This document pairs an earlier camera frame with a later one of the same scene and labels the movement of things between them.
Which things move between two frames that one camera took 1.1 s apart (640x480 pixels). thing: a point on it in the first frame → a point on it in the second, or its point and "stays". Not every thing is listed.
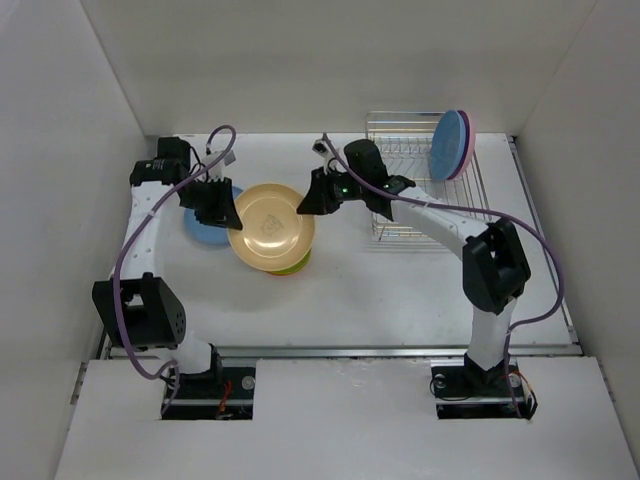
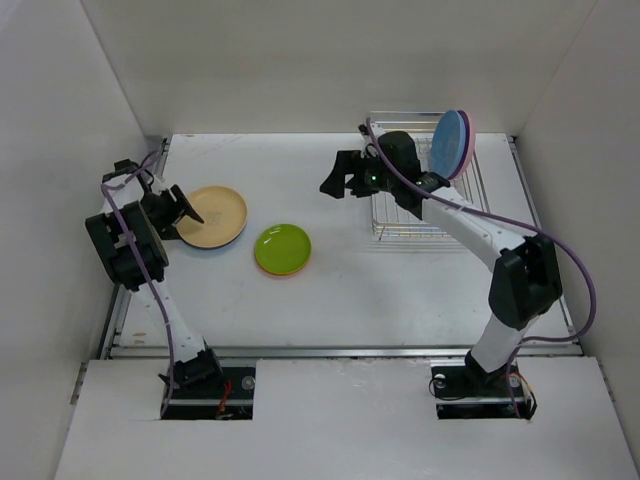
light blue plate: (207, 233) → (210, 247)
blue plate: (449, 145) stays
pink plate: (470, 152) stays
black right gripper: (318, 200) → (346, 163)
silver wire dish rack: (404, 142) stays
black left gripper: (223, 212) → (166, 224)
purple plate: (467, 131) stays
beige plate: (274, 235) → (224, 215)
